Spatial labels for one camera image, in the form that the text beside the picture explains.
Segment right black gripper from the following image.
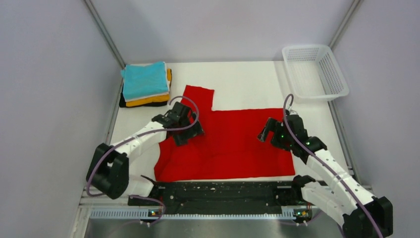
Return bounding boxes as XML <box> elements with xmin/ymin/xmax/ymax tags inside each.
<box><xmin>257</xmin><ymin>118</ymin><xmax>294</xmax><ymax>152</ymax></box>

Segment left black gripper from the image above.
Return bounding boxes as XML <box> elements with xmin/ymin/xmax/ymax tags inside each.
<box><xmin>173</xmin><ymin>112</ymin><xmax>205</xmax><ymax>146</ymax></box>

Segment red t shirt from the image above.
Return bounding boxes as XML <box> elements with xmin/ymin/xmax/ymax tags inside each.
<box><xmin>154</xmin><ymin>85</ymin><xmax>295</xmax><ymax>182</ymax></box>

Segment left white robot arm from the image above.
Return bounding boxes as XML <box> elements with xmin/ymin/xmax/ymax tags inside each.
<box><xmin>86</xmin><ymin>102</ymin><xmax>204</xmax><ymax>205</ymax></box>

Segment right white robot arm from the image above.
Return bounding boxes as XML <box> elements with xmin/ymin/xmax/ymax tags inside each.
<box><xmin>258</xmin><ymin>113</ymin><xmax>393</xmax><ymax>238</ymax></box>

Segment folded yellow t shirt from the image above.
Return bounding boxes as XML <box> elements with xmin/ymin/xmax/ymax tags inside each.
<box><xmin>121</xmin><ymin>62</ymin><xmax>171</xmax><ymax>107</ymax></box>

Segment folded black t shirt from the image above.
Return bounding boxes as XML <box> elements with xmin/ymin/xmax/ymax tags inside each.
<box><xmin>119</xmin><ymin>93</ymin><xmax>170</xmax><ymax>108</ymax></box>

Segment folded teal t shirt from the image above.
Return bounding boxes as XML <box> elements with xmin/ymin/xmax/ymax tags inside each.
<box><xmin>120</xmin><ymin>61</ymin><xmax>169</xmax><ymax>100</ymax></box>

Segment white plastic basket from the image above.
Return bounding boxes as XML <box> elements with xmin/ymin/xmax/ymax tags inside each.
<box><xmin>282</xmin><ymin>44</ymin><xmax>350</xmax><ymax>102</ymax></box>

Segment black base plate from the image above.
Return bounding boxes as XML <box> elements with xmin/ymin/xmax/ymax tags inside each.
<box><xmin>128</xmin><ymin>181</ymin><xmax>316</xmax><ymax>219</ymax></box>

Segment aluminium frame rail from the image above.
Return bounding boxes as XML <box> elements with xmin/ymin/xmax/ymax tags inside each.
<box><xmin>78</xmin><ymin>167</ymin><xmax>378</xmax><ymax>211</ymax></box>

